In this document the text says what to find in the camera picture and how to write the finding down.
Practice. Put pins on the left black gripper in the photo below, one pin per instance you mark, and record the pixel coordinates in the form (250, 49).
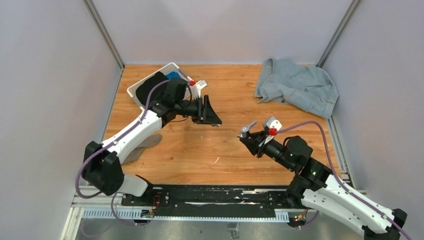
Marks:
(205, 113)

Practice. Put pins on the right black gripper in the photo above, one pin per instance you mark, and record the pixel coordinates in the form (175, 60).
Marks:
(257, 143)

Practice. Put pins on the chrome water faucet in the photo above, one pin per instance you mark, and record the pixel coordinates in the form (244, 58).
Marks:
(245, 130)

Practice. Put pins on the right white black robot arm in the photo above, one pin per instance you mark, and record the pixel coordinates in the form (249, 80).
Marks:
(315, 186)

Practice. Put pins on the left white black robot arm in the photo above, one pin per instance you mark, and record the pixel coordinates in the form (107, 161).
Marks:
(102, 164)

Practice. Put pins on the blue cloth in basket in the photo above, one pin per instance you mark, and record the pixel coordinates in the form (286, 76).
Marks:
(173, 75)

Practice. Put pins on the white plastic basket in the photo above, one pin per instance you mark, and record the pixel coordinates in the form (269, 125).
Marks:
(168, 68)

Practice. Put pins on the black cloth in basket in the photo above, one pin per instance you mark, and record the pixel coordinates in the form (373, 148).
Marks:
(143, 90)

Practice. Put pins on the grey-blue denim garment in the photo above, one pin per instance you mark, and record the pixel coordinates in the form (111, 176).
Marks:
(308, 88)

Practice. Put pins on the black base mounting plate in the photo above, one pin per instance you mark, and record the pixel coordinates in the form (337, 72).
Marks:
(211, 201)

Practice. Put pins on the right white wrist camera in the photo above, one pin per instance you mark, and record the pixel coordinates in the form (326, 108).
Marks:
(273, 125)

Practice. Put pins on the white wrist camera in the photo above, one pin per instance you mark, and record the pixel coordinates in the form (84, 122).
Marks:
(273, 125)
(196, 88)

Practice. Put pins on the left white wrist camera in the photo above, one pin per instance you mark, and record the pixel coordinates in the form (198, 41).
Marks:
(196, 88)

